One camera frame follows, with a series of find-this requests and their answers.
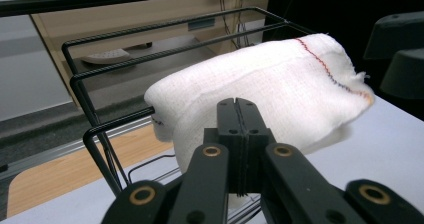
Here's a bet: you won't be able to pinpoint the white power strip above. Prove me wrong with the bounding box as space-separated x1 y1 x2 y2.
80 48 132 66

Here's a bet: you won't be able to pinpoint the white cabinet panel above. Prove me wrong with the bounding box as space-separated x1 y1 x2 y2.
0 0 74 122

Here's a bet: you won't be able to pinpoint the aluminium floor rail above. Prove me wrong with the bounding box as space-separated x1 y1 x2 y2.
0 116 155 182

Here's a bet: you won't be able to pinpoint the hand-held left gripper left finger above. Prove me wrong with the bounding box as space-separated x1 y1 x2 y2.
203 97 244 196

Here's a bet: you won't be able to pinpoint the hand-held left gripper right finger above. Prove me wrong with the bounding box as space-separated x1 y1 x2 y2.
236 98 277 197

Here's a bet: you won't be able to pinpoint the hanging desk cables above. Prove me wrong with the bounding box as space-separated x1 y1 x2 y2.
217 0 252 50

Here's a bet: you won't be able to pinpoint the black wire rack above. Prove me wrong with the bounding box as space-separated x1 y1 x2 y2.
61 6 318 224

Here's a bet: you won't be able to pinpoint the light wooden desk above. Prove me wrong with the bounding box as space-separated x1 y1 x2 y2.
18 0 272 102

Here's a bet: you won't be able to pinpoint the white cloth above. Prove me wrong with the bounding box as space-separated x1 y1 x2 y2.
143 32 376 173

